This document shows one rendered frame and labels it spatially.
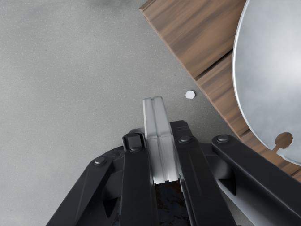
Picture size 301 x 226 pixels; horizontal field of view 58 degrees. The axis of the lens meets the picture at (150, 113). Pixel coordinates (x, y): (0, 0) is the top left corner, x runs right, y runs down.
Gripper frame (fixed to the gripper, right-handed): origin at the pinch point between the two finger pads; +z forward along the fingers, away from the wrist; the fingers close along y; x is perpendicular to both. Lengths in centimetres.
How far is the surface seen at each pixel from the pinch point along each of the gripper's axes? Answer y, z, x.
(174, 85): 5.9, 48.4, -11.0
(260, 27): 12.0, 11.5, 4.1
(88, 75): -14, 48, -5
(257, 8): 11.7, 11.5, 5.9
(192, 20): 5.6, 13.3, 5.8
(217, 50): 7.9, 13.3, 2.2
